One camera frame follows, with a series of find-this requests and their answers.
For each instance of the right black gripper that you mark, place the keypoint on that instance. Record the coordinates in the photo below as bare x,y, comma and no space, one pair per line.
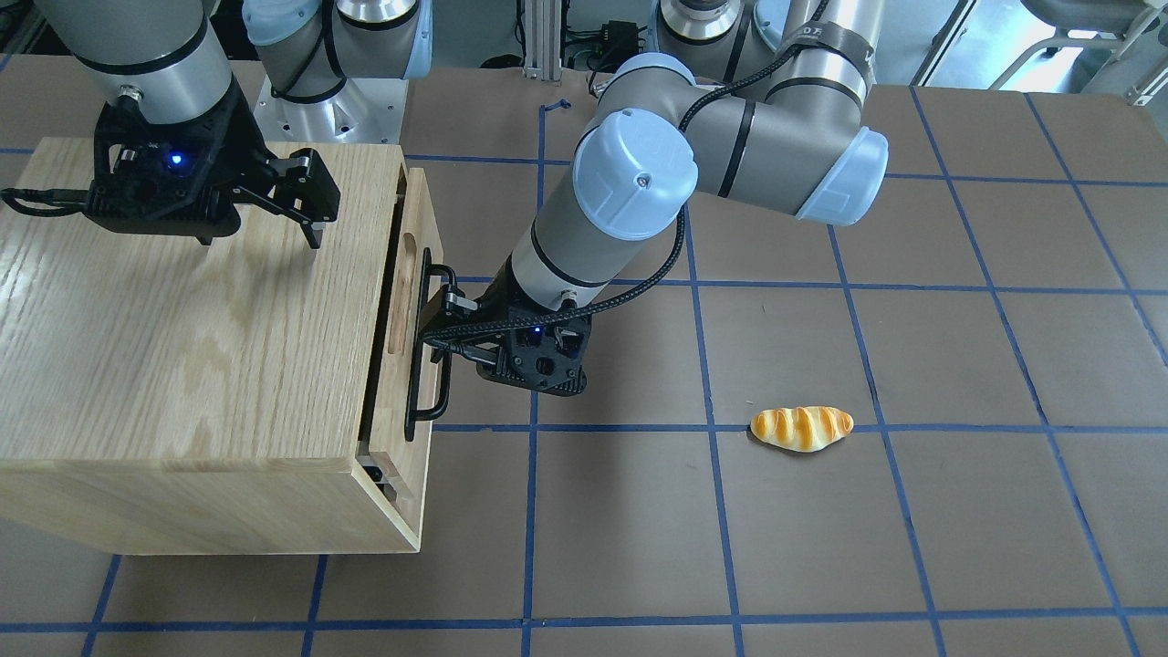
239,134

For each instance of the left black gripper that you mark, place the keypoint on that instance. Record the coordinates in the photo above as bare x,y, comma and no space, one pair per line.
490,297

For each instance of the black drawer handle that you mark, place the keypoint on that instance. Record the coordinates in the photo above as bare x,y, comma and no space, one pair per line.
423,353

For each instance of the wooden drawer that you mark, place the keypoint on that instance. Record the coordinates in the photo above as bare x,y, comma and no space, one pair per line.
398,470

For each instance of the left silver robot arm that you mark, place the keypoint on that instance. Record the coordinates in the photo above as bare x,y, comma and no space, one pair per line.
757,101

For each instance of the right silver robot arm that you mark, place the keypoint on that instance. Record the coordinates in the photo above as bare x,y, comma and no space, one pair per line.
167,56

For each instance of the wooden drawer cabinet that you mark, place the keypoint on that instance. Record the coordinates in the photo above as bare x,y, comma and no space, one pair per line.
165,398

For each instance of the toy bread loaf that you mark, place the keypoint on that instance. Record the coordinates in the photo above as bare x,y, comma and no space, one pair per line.
804,429

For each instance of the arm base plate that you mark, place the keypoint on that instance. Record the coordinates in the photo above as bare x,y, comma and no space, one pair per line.
366,111

